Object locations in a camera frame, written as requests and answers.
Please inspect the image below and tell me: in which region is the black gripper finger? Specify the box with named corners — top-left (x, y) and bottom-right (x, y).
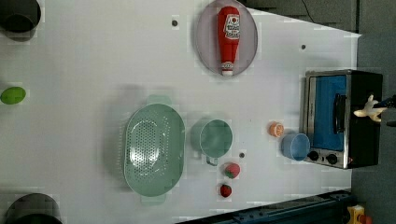
top-left (374, 95), bottom-right (396, 108)
top-left (386, 121), bottom-right (396, 127)

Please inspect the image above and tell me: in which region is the yellow plush peeled banana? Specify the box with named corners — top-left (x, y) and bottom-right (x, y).
top-left (353, 94), bottom-right (387, 123)

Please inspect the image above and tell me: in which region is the steel toaster oven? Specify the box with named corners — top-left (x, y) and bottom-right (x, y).
top-left (303, 69), bottom-right (383, 169)

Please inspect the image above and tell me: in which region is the yellow orange clamp object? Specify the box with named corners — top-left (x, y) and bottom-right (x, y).
top-left (347, 205), bottom-right (373, 224)

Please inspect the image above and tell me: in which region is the blue cup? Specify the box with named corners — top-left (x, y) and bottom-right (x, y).
top-left (281, 133), bottom-right (310, 161)

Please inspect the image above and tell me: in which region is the orange half toy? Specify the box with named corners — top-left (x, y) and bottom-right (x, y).
top-left (269, 122), bottom-right (284, 137)

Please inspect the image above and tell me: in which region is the large plush strawberry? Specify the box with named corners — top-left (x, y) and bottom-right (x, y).
top-left (224, 162), bottom-right (241, 179)

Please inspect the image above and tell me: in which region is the small red strawberry toy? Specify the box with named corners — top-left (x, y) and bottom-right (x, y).
top-left (219, 184), bottom-right (233, 198)

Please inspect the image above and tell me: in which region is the green mug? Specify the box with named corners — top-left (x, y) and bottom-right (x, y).
top-left (191, 119), bottom-right (233, 166)

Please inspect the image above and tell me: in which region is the red plush ketchup bottle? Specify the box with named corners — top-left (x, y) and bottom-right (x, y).
top-left (217, 6), bottom-right (240, 76)

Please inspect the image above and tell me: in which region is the grey round plate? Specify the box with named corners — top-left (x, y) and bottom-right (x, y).
top-left (195, 0), bottom-right (258, 76)

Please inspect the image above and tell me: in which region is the green perforated colander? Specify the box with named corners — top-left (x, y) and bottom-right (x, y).
top-left (123, 95), bottom-right (186, 206)

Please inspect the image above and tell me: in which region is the black cylinder lower base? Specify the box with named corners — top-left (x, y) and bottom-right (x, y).
top-left (4, 193), bottom-right (63, 224)

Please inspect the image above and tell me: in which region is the black cylinder base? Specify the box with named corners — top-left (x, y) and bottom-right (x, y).
top-left (4, 193), bottom-right (63, 224)
top-left (0, 0), bottom-right (41, 33)

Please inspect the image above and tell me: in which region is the green lime toy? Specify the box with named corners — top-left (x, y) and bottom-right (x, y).
top-left (1, 87), bottom-right (26, 105)

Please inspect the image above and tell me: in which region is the black cylinder upper base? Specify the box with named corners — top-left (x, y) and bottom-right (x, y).
top-left (0, 0), bottom-right (41, 33)

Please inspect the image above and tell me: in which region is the blue metal frame rail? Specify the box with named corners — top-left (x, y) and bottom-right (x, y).
top-left (177, 190), bottom-right (357, 224)

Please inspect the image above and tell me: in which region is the black background cable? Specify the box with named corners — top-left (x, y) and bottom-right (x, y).
top-left (300, 0), bottom-right (316, 23)

